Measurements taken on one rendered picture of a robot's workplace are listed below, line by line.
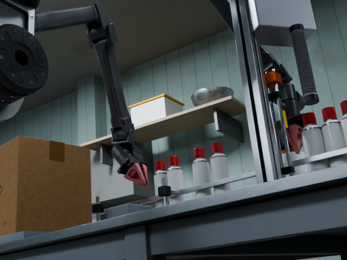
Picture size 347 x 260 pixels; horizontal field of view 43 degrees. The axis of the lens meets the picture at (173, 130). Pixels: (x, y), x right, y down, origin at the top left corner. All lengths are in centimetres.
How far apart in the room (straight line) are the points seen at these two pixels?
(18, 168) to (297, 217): 80
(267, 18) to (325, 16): 357
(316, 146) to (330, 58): 339
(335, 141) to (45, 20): 90
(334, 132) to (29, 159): 81
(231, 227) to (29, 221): 64
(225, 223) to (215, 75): 423
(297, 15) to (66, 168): 78
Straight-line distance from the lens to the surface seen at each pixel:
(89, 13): 159
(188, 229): 84
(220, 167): 131
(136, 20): 482
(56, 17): 147
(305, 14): 125
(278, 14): 121
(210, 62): 507
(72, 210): 133
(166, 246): 88
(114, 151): 162
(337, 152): 113
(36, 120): 679
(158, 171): 147
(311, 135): 118
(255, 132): 109
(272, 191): 71
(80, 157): 139
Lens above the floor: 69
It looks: 19 degrees up
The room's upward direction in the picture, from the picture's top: 5 degrees counter-clockwise
